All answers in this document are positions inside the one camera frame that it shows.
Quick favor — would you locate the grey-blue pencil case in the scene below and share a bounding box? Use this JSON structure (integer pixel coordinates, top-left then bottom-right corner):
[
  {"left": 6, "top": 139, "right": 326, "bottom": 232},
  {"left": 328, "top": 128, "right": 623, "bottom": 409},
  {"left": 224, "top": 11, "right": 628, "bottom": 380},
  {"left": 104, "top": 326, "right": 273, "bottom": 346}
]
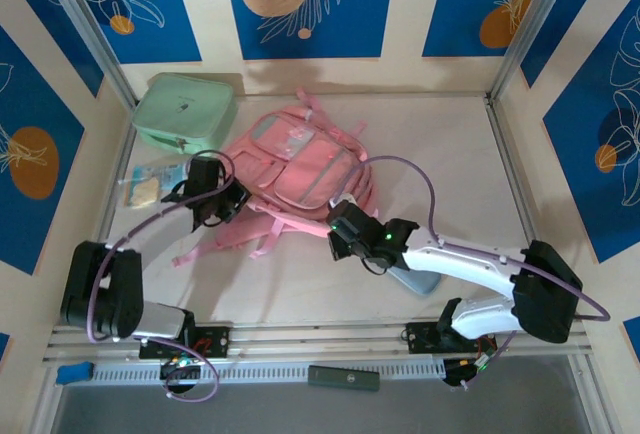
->
[{"left": 387, "top": 266, "right": 442, "bottom": 296}]

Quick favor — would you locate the pink backpack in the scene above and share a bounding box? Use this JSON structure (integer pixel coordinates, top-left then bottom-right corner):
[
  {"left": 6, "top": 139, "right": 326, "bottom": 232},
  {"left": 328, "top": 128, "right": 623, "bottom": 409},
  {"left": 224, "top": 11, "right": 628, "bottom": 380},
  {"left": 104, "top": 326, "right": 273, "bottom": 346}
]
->
[{"left": 172, "top": 87, "right": 384, "bottom": 268}]

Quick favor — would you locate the mint green storage case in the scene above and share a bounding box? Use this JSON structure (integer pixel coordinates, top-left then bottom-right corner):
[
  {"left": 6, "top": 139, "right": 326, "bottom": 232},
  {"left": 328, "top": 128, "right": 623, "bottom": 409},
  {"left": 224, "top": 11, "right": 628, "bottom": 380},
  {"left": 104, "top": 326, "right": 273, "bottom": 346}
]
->
[{"left": 132, "top": 72, "right": 239, "bottom": 158}]

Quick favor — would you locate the clear plastic supply bag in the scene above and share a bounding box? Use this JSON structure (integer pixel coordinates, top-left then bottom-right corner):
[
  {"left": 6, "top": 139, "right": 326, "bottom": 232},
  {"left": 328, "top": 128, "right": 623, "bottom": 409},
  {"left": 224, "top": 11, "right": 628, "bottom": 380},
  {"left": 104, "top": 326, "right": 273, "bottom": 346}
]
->
[{"left": 118, "top": 162, "right": 194, "bottom": 211}]

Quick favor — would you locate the dark green remote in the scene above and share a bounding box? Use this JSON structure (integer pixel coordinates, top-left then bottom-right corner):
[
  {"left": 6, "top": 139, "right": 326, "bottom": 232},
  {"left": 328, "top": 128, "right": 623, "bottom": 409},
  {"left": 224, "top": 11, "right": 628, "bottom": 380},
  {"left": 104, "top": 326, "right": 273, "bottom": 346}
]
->
[{"left": 307, "top": 364, "right": 381, "bottom": 394}]

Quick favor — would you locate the blue tape piece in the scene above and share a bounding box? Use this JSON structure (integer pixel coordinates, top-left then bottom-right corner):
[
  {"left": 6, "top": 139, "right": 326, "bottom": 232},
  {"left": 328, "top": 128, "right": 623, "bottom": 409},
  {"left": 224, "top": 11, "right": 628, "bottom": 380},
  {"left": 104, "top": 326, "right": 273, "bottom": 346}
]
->
[{"left": 54, "top": 362, "right": 95, "bottom": 386}]

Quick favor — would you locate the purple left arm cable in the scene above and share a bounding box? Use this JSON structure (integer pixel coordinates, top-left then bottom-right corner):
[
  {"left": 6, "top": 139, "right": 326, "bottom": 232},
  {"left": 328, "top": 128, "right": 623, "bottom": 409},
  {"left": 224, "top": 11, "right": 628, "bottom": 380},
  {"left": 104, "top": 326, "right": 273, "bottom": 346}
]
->
[{"left": 85, "top": 149, "right": 236, "bottom": 404}]

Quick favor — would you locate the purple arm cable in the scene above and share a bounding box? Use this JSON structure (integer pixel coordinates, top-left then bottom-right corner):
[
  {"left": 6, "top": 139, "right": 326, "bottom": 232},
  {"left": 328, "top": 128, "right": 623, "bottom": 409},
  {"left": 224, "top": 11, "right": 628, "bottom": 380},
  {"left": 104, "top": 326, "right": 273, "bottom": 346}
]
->
[
  {"left": 85, "top": 149, "right": 236, "bottom": 404},
  {"left": 332, "top": 155, "right": 611, "bottom": 393}
]

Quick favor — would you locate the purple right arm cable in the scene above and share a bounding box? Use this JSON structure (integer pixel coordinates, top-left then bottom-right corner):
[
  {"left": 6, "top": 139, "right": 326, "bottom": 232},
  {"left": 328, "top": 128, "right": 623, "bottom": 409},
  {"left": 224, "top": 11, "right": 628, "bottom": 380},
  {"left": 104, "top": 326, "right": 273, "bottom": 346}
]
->
[{"left": 332, "top": 155, "right": 611, "bottom": 393}]

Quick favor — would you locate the aluminium table side rail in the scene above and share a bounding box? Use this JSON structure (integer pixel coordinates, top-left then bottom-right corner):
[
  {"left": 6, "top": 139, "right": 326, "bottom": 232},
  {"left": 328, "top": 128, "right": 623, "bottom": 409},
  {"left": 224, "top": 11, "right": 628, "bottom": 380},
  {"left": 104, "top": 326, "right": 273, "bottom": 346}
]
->
[
  {"left": 73, "top": 103, "right": 139, "bottom": 326},
  {"left": 483, "top": 95, "right": 569, "bottom": 316}
]

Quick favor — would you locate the aluminium frame rail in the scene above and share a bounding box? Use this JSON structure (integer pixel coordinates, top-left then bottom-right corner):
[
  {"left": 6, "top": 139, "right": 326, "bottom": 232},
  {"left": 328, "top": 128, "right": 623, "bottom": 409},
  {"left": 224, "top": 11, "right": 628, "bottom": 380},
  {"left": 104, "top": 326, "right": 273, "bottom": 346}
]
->
[{"left": 42, "top": 323, "right": 594, "bottom": 363}]

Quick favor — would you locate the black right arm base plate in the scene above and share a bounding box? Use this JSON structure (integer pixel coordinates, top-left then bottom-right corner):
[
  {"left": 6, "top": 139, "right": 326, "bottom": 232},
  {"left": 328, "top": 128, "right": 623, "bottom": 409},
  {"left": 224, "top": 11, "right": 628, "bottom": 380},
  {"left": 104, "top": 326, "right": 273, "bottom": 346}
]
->
[{"left": 405, "top": 321, "right": 499, "bottom": 355}]

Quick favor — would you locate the slotted grey cable duct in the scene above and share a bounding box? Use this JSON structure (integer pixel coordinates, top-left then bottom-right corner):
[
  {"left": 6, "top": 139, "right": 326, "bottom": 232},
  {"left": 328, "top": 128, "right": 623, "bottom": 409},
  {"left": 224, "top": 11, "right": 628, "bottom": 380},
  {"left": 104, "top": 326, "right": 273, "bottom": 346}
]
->
[{"left": 92, "top": 358, "right": 446, "bottom": 386}]

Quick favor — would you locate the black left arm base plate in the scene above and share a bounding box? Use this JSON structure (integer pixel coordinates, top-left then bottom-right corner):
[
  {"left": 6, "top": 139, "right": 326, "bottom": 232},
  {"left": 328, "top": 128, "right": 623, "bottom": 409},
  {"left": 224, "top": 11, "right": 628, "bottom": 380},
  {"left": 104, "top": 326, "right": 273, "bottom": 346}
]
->
[{"left": 138, "top": 326, "right": 232, "bottom": 360}]

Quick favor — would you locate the aluminium corner post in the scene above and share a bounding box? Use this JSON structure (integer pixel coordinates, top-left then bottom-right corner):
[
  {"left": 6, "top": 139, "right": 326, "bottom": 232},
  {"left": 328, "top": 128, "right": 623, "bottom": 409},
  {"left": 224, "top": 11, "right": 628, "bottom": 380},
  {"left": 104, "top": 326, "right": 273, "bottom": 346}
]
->
[
  {"left": 37, "top": 0, "right": 139, "bottom": 108},
  {"left": 487, "top": 0, "right": 584, "bottom": 105}
]

